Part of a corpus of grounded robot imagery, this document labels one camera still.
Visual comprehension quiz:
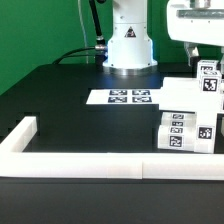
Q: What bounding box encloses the white chair back piece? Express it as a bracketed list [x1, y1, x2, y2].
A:
[159, 77, 224, 114]

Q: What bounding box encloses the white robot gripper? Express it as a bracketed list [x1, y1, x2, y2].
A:
[166, 0, 224, 67]

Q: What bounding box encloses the white U-shaped boundary frame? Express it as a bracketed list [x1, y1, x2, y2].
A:
[0, 116, 224, 181]

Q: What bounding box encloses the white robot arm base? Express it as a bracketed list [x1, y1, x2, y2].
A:
[103, 0, 157, 69]

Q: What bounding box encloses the white chair seat piece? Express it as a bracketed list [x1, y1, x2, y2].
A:
[194, 111, 217, 154]

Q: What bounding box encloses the black cable bundle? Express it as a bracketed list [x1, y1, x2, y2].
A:
[52, 0, 108, 65]

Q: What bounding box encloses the white marker sheet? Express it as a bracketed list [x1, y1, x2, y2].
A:
[87, 89, 160, 105]

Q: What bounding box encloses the grey thin cable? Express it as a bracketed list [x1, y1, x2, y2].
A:
[77, 0, 90, 65]

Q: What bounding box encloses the small white marker cube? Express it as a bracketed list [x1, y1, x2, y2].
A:
[197, 60, 218, 79]
[200, 71, 222, 93]

